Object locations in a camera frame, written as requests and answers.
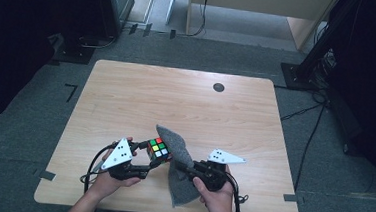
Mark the grey towel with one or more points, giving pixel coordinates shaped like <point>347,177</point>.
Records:
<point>176,143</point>

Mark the multicoloured puzzle cube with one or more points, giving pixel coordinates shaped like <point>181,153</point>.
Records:
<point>158,150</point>

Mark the black tape strip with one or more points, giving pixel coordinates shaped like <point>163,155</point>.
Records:
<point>147,29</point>
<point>172,34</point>
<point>133,28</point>

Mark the light wooden desk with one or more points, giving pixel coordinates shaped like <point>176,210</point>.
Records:
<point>266,1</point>

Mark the black angled tape mark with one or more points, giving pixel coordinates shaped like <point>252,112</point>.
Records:
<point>72,91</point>

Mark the white metal rail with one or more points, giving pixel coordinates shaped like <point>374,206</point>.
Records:
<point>172,3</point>

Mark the grey tape piece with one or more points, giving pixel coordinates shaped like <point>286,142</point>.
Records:
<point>291,197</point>
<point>47,175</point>

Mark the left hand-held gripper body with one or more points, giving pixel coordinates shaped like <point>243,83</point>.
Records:
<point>118,158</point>

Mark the black metal stand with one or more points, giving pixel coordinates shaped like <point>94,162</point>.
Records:
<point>313,58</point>

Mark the black equipment cabinet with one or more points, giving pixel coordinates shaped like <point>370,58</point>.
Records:
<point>112,7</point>

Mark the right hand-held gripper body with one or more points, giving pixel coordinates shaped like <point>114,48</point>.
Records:
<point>212,176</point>

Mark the person's right hand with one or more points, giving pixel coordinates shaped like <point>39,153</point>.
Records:
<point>217,203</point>

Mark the person's left hand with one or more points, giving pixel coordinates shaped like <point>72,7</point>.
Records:
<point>107,185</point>

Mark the dark round table grommet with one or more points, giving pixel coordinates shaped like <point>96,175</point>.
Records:
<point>218,87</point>

